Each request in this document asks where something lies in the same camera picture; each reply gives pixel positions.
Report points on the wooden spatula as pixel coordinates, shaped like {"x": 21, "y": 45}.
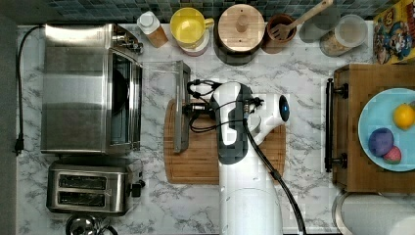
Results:
{"x": 282, "y": 31}

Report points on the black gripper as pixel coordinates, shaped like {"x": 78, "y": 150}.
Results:
{"x": 198, "y": 108}

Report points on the yellow plastic mug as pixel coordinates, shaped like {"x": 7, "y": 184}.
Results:
{"x": 188, "y": 26}

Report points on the glass oven door with handle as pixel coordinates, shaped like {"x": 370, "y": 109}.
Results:
{"x": 163, "y": 105}

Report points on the glass pot lid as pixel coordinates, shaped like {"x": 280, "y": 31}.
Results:
{"x": 86, "y": 224}

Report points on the yellow cereal box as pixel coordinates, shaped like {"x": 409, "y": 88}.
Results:
{"x": 394, "y": 34}

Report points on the grey translucent cup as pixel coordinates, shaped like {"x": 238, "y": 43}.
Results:
{"x": 313, "y": 29}

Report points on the stainless steel two-slot toaster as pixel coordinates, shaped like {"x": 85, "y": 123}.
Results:
{"x": 109, "y": 187}

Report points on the metal paper towel holder base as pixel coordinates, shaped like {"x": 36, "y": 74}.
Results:
{"x": 337, "y": 213}

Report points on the wooden drawer box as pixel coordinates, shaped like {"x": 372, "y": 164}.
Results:
{"x": 347, "y": 93}

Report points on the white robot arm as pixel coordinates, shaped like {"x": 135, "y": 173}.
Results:
{"x": 249, "y": 203}

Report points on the light blue plate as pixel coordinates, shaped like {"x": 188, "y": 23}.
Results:
{"x": 377, "y": 113}

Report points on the white-capped seasoning bottle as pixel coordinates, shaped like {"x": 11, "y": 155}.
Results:
{"x": 151, "y": 27}

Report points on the stainless steel toaster oven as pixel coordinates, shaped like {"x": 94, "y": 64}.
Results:
{"x": 92, "y": 90}

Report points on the pink toy strawberry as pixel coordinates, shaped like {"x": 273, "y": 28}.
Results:
{"x": 393, "y": 156}

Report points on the dark canister with wooden lid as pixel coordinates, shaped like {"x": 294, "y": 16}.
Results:
{"x": 238, "y": 34}

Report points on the bamboo cutting board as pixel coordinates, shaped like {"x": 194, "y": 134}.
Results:
{"x": 198, "y": 164}

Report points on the pink bowl under mug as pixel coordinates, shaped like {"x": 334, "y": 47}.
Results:
{"x": 199, "y": 50}

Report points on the brown wooden utensil holder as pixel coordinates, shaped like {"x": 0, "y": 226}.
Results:
{"x": 273, "y": 42}

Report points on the clear cereal jar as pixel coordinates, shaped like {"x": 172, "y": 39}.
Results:
{"x": 350, "y": 32}

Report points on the purple toy fruit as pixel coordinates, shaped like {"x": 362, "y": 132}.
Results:
{"x": 380, "y": 141}

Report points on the white paper towel roll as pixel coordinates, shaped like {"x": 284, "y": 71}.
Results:
{"x": 371, "y": 214}

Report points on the yellow toy lemon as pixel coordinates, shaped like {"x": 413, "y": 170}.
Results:
{"x": 403, "y": 116}

